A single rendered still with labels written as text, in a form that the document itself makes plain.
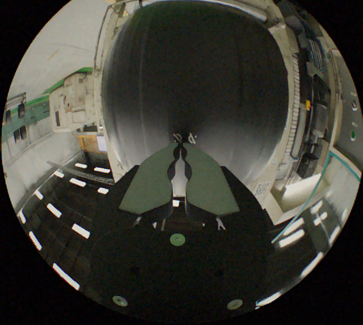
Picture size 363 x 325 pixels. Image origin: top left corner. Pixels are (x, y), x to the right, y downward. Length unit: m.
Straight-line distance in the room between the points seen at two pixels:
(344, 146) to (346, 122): 0.08
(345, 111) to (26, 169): 12.17
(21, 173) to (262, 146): 11.68
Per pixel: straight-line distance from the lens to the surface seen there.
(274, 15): 0.42
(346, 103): 0.56
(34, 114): 11.70
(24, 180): 11.76
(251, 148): 0.16
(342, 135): 0.56
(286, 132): 0.50
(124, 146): 0.16
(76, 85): 4.75
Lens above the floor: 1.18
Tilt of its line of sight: 22 degrees up
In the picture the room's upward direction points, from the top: 179 degrees counter-clockwise
